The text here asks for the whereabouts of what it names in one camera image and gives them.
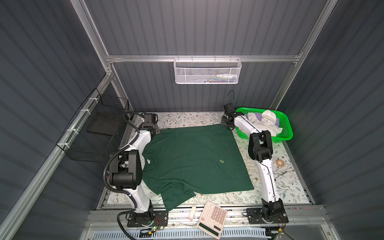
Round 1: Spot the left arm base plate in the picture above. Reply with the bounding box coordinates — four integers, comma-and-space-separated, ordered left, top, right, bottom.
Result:
126, 210, 169, 228

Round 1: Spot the white wire wall basket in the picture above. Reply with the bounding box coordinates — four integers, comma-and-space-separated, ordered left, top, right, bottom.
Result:
173, 58, 242, 85

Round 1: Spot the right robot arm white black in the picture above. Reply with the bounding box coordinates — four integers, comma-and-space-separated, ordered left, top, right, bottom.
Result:
221, 109, 285, 223

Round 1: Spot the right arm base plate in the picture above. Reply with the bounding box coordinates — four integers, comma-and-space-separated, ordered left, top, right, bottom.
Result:
242, 208, 289, 225

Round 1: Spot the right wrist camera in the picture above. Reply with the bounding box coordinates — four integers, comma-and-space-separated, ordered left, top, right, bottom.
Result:
224, 103, 236, 114

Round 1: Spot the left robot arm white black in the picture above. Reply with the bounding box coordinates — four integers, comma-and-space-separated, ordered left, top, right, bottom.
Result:
103, 120, 157, 214

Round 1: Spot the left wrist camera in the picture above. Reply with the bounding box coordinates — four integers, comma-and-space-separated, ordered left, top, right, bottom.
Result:
143, 113, 158, 124

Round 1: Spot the green plastic laundry basket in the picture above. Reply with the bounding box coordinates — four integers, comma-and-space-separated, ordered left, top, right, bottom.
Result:
236, 107, 294, 143

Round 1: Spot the floral table mat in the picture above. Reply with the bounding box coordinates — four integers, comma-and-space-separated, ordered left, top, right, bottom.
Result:
106, 111, 311, 206

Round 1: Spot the small white eraser block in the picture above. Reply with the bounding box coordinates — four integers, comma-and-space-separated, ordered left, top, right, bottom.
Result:
188, 206, 197, 221

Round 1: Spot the pink white calculator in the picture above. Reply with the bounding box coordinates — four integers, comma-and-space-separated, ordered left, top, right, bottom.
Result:
197, 202, 228, 240

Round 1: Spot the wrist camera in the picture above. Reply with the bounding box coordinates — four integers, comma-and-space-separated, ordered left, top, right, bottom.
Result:
224, 103, 236, 114
143, 113, 158, 124

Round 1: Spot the brown tape roll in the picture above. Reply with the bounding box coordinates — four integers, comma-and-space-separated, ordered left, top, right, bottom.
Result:
276, 159, 285, 168

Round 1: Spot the dark green t shirt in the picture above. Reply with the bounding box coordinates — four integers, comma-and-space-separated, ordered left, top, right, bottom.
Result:
143, 125, 254, 211

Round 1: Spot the black corrugated cable hose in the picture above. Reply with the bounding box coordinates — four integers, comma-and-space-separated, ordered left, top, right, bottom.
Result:
102, 111, 151, 240

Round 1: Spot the white t shirt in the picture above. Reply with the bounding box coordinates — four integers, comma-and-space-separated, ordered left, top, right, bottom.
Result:
250, 110, 282, 137

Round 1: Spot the black wire wall basket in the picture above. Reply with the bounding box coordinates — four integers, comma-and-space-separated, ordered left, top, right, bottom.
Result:
57, 89, 130, 163

